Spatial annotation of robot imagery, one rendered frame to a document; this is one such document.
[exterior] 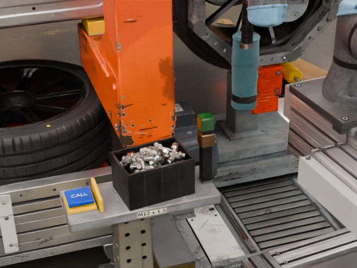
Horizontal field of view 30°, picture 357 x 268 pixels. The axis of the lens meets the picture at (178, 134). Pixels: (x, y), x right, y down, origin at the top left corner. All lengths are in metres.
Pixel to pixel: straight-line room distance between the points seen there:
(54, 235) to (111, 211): 0.40
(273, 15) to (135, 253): 0.91
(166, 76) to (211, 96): 1.56
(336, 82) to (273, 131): 1.13
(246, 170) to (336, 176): 1.12
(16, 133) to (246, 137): 0.93
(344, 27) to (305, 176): 0.34
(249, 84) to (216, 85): 1.36
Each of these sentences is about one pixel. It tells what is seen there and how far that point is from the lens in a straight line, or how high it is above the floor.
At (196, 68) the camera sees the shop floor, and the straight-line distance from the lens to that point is 3.77.
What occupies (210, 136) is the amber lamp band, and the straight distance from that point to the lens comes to 1.84.
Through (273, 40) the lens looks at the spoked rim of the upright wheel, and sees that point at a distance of 2.46.
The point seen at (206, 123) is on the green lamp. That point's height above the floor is 0.65.
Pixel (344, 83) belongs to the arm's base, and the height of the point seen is 0.87.
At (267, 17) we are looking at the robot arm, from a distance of 1.30.
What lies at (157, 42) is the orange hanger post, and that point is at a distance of 1.85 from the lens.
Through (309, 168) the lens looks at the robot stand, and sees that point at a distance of 1.50.
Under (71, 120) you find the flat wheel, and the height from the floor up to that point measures 0.50.
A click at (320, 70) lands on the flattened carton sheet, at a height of 0.01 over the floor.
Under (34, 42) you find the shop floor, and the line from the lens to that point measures 4.27.
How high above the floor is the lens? 1.51
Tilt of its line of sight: 29 degrees down
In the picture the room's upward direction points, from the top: 1 degrees counter-clockwise
